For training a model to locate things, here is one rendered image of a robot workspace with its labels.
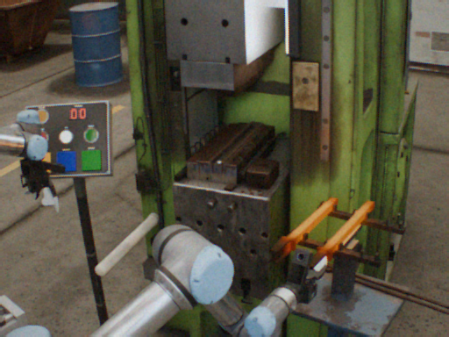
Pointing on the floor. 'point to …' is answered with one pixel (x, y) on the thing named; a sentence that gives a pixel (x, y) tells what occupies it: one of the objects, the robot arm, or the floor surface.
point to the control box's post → (89, 247)
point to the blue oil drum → (96, 44)
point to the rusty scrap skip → (24, 26)
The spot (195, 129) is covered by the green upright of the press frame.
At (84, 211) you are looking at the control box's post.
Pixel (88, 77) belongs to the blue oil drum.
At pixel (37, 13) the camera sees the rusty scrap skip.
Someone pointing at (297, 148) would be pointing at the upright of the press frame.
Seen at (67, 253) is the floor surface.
